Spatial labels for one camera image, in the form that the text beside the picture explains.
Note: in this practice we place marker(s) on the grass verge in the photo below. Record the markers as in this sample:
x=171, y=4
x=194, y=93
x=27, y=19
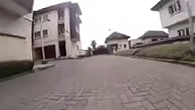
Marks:
x=175, y=51

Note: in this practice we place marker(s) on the low house dark roof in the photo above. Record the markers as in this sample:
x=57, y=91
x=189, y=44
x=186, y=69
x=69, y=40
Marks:
x=154, y=35

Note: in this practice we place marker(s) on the white multi-storey building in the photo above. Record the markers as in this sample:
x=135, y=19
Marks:
x=51, y=26

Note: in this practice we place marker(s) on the thin pole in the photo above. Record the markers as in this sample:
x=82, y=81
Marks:
x=42, y=42

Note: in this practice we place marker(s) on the pale concrete slab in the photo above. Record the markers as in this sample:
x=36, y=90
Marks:
x=43, y=66

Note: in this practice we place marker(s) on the concrete kerb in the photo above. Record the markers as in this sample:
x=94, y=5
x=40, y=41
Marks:
x=186, y=63

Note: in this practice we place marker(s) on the pale pole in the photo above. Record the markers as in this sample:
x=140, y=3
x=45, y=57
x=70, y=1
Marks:
x=190, y=23

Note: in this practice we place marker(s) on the small house dark hipped roof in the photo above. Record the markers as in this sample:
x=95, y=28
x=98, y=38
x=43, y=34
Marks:
x=118, y=43

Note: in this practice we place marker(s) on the cream building with overhang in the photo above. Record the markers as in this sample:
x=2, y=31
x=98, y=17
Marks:
x=4, y=45

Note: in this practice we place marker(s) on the tree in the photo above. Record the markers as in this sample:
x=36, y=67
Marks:
x=93, y=43

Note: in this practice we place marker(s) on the grey brick paved road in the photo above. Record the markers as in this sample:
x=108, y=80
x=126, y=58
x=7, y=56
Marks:
x=101, y=84

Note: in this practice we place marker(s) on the dark green hedge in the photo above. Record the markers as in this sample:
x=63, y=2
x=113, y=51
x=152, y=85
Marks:
x=6, y=69

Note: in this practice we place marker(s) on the dark low wall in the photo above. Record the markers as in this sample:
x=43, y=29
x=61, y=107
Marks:
x=164, y=41

